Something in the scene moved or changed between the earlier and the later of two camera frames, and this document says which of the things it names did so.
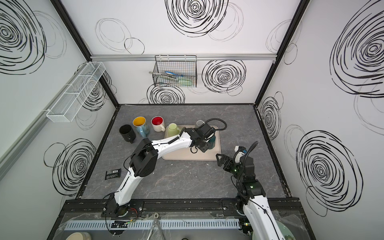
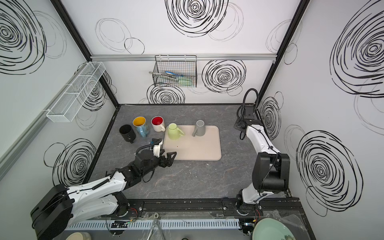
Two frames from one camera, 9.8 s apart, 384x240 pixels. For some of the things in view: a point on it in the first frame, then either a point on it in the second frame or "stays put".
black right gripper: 226,159 -> 237,124
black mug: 127,133 stays put
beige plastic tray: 186,154 stays put
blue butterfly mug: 140,123 stays put
